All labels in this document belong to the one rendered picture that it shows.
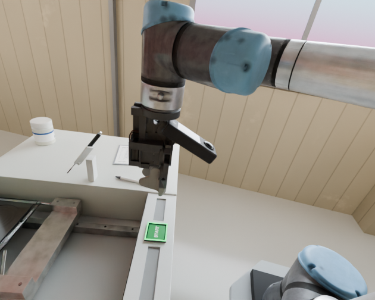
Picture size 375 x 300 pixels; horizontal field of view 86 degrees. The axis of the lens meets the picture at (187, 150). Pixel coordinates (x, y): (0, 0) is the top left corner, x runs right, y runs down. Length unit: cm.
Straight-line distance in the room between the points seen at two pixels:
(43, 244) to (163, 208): 33
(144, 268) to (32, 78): 257
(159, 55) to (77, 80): 220
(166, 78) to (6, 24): 266
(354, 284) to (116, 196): 63
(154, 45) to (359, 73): 27
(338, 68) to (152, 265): 51
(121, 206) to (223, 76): 60
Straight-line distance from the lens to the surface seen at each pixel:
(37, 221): 83
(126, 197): 73
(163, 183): 41
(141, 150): 38
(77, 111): 263
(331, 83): 36
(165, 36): 31
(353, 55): 36
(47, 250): 71
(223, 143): 213
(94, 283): 69
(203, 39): 28
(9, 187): 88
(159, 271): 53
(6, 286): 65
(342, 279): 53
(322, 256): 55
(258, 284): 72
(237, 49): 26
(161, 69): 33
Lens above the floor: 143
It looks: 30 degrees down
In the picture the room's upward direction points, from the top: 9 degrees clockwise
